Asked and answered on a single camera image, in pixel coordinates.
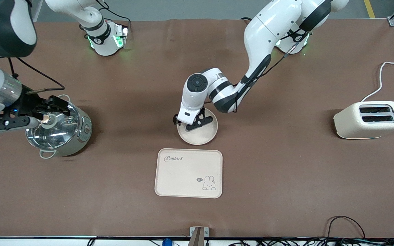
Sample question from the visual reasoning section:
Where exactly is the metal table edge bracket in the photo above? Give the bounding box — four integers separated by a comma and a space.
189, 227, 209, 246

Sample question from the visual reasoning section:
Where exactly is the cream two-slot toaster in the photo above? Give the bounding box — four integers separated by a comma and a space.
333, 101, 394, 140

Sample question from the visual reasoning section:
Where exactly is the steel electric cooking pot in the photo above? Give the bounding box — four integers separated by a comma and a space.
25, 95, 93, 160

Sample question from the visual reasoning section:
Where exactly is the cream round plate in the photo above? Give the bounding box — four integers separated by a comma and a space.
177, 108, 218, 146

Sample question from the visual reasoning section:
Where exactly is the black looped floor cable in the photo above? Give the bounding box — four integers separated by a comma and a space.
327, 216, 366, 240

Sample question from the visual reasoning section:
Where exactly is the cream rabbit print tray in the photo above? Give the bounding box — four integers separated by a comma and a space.
155, 148, 223, 199

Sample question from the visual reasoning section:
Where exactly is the black right arm base cable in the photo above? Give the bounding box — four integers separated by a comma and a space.
94, 0, 131, 32

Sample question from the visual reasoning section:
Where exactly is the glass pot lid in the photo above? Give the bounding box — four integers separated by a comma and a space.
25, 99, 81, 150

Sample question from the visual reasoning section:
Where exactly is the white toaster power cable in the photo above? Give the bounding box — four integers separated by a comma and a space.
360, 60, 394, 102

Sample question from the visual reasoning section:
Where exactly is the black cable bundle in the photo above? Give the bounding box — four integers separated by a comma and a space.
228, 237, 394, 246

